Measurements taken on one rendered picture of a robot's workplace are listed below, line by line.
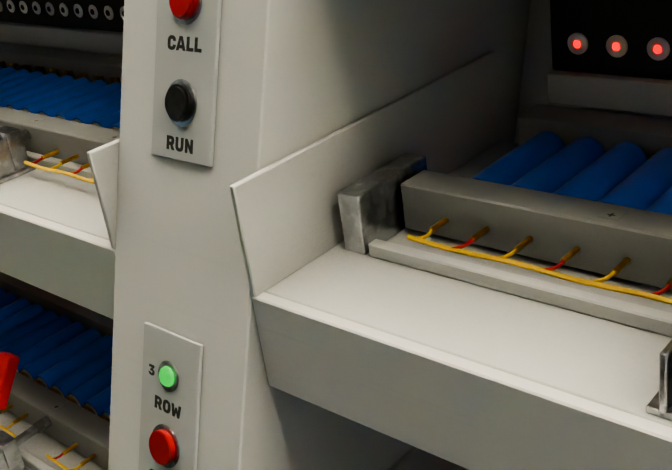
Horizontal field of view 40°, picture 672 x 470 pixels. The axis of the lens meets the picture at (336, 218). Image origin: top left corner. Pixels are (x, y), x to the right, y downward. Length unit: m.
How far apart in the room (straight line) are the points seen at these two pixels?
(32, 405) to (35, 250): 0.18
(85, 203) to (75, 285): 0.05
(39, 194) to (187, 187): 0.16
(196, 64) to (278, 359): 0.13
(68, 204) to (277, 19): 0.20
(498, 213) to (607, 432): 0.12
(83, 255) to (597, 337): 0.26
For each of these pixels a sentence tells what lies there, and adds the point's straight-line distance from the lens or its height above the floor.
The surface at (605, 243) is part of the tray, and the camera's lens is 0.36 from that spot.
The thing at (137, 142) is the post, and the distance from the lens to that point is 0.43.
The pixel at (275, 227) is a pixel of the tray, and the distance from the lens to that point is 0.38.
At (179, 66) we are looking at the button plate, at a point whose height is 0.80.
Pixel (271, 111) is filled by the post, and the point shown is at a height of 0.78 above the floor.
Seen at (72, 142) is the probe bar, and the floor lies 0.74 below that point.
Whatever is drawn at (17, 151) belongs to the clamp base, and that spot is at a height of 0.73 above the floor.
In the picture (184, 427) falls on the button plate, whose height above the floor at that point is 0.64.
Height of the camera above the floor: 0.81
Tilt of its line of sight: 11 degrees down
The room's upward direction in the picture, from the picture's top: 5 degrees clockwise
